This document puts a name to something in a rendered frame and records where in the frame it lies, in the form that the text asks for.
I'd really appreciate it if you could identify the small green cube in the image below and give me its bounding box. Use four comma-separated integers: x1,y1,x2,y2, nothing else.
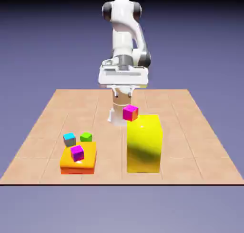
79,132,93,143

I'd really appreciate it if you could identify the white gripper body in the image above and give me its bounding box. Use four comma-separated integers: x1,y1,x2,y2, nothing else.
98,64,149,89

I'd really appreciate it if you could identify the small purple cube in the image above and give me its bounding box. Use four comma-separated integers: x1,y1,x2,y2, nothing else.
70,145,85,162

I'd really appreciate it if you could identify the large yellow box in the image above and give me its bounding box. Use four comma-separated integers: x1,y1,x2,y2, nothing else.
126,114,163,174

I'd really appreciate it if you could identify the large orange box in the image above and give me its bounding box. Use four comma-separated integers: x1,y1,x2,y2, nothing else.
59,141,97,175

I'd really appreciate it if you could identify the small cyan cube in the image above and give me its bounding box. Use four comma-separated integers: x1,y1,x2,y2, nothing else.
62,132,77,148

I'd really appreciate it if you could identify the small pink cube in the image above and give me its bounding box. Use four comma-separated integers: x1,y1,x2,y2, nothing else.
122,104,139,122

